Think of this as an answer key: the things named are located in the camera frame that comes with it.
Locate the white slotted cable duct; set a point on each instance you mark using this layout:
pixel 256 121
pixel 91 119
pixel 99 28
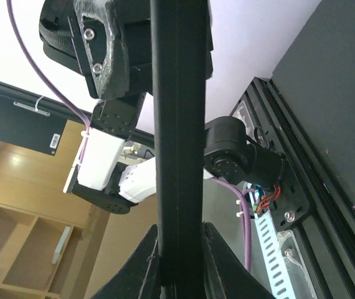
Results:
pixel 268 265

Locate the wooden shelf unit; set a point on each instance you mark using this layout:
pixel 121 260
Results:
pixel 56 245

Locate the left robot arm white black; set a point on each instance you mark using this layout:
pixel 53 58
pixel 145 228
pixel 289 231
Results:
pixel 98 177

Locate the black aluminium frame rail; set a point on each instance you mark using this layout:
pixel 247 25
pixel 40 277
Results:
pixel 314 204

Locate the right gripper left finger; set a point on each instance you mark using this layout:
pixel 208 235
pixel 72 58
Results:
pixel 139 277

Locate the left circuit board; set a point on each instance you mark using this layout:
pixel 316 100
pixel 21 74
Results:
pixel 263 201

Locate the black wall panel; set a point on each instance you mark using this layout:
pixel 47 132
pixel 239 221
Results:
pixel 25 126

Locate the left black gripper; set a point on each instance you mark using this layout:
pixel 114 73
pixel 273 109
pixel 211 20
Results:
pixel 123 48

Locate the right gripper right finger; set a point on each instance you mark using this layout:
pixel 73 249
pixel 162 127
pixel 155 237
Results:
pixel 224 276

